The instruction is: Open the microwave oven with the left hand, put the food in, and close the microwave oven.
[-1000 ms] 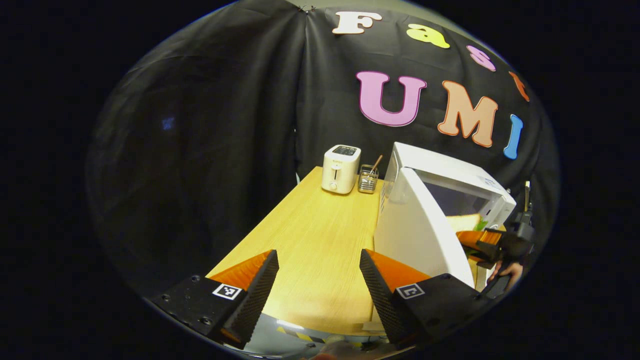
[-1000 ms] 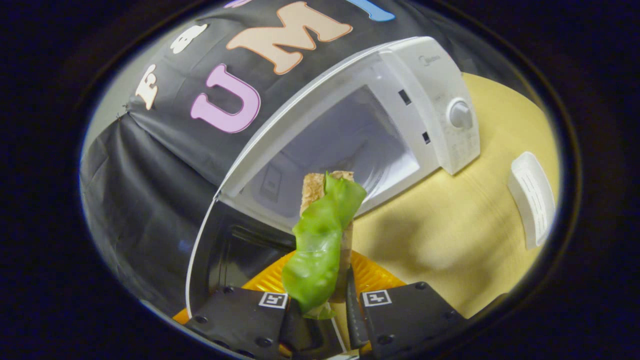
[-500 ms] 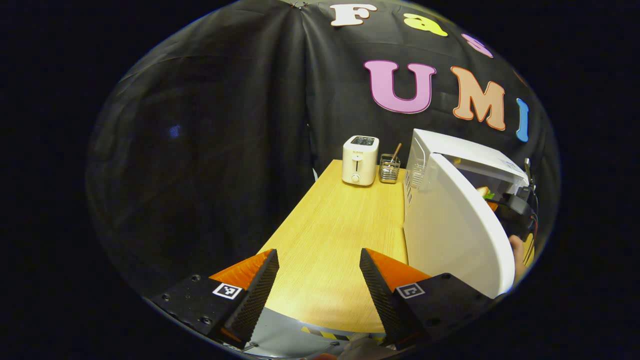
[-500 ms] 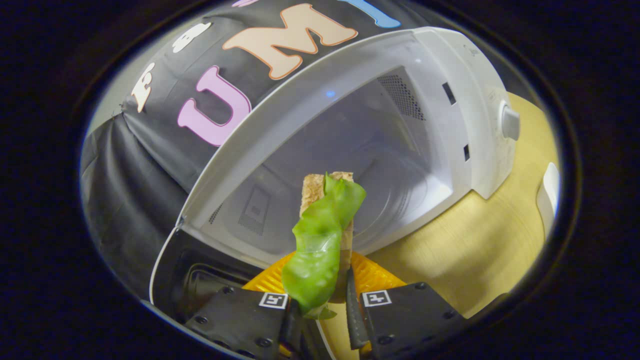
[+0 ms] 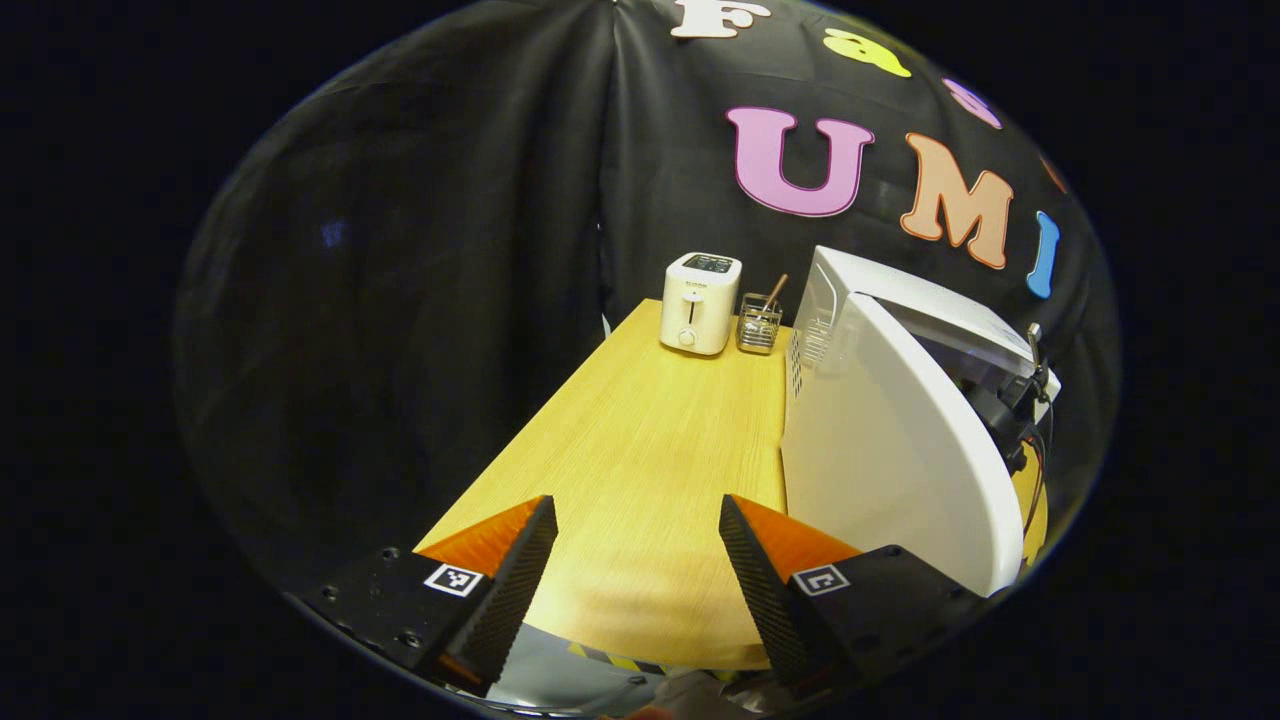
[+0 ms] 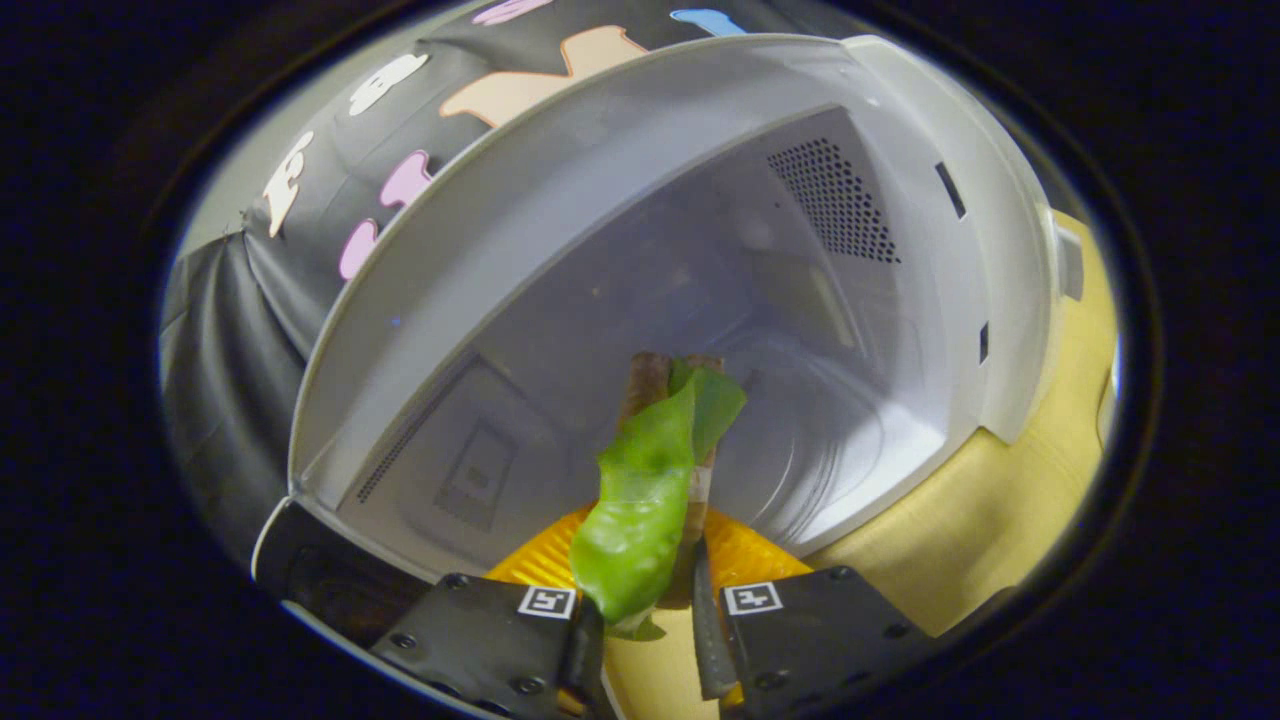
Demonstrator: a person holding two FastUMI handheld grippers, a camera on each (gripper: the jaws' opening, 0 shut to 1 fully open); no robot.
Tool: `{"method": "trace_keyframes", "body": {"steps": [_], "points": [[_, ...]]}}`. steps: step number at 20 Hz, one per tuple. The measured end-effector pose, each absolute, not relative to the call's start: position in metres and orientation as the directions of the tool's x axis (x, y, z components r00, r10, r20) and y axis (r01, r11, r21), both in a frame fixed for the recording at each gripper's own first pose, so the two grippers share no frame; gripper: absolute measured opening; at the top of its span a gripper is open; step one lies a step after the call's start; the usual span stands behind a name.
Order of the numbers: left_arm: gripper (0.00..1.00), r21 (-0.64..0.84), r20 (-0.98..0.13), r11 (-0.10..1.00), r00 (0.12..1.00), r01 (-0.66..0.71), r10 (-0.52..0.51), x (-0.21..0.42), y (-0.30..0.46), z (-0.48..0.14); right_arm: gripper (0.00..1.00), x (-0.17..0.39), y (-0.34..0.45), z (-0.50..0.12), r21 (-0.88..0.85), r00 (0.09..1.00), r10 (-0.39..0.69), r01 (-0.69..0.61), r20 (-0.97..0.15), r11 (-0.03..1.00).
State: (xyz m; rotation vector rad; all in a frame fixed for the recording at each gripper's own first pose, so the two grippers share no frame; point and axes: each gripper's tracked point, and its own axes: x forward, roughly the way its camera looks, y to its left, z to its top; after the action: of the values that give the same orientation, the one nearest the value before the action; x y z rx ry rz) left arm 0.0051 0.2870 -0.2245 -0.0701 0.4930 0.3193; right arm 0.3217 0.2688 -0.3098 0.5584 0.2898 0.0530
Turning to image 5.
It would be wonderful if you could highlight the black backdrop cloth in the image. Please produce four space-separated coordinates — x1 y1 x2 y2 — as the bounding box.
175 0 1116 601

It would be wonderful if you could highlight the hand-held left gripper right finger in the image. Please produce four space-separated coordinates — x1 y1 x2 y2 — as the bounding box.
718 494 991 701

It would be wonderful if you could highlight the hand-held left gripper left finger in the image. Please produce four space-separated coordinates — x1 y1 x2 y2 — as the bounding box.
285 495 559 698

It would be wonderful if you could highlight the white microwave oven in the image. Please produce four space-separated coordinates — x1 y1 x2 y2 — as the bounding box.
780 245 1063 598

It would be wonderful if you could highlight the white toaster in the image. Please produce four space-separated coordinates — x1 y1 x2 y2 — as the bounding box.
659 252 743 357

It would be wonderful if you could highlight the metal wire utensil holder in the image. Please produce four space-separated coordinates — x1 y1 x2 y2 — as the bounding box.
737 293 784 356

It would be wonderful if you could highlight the yellow black striped tape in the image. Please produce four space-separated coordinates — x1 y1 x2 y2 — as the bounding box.
568 643 669 674

